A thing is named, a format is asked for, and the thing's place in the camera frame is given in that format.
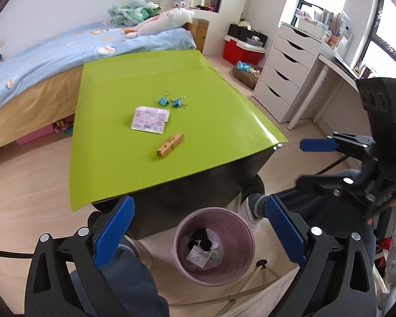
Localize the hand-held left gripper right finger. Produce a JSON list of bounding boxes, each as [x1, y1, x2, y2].
[[265, 194, 378, 317]]

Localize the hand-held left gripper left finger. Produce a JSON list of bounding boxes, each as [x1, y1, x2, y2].
[[25, 195, 135, 317]]

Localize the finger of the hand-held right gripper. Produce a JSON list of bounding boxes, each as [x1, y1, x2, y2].
[[300, 134, 373, 154], [295, 174, 367, 205]]

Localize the pink trash bin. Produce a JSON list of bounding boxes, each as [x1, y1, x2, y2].
[[172, 207, 255, 287]]

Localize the black cloth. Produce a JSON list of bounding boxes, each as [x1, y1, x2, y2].
[[191, 229, 213, 250]]

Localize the white paper carton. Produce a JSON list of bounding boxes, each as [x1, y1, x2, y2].
[[186, 246, 212, 267]]

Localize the person's right foot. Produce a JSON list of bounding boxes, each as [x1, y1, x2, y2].
[[238, 193, 269, 233]]

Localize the person's foot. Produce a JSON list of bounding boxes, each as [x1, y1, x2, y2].
[[87, 211, 170, 317], [238, 193, 269, 233]]

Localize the person's left foot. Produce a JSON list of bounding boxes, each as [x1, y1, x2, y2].
[[87, 211, 170, 317]]

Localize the beige cloth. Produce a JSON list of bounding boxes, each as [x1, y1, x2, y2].
[[168, 259, 304, 317]]

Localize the white desk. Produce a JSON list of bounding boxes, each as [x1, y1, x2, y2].
[[287, 51, 367, 131]]

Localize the white drawer unit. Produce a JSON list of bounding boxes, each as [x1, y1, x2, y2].
[[252, 22, 324, 123]]

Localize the brown basket with toys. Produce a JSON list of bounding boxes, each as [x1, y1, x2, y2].
[[233, 61, 264, 90]]

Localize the wooden clothespin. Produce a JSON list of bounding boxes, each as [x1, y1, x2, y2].
[[156, 133, 185, 158]]

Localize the green table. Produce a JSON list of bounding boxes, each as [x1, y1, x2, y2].
[[69, 50, 288, 238]]

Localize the purple tissue packet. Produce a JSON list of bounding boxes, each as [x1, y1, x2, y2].
[[131, 106, 171, 134]]

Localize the colourful toys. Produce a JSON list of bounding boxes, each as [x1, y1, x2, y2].
[[53, 114, 76, 135]]

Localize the row of books and cards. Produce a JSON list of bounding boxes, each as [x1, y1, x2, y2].
[[295, 7, 353, 53]]

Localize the red storage box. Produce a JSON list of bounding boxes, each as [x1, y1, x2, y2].
[[223, 36, 266, 67]]

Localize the pink box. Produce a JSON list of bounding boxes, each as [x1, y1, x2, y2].
[[16, 125, 55, 146]]

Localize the black storage bags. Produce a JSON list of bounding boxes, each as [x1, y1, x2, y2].
[[228, 23, 268, 42]]

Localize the wooden bed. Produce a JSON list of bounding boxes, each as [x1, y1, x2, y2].
[[0, 21, 197, 154]]

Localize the wooden nightstand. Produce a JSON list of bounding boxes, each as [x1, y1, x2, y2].
[[191, 18, 210, 53]]

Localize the blue printed blanket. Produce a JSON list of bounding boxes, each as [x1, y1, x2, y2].
[[0, 21, 197, 118]]

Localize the white plush toy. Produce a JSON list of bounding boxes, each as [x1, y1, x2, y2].
[[124, 7, 195, 38]]

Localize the green plush toy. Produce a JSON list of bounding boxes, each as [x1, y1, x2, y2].
[[107, 0, 161, 25]]

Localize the black cable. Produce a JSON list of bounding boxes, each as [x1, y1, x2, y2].
[[0, 248, 34, 260]]

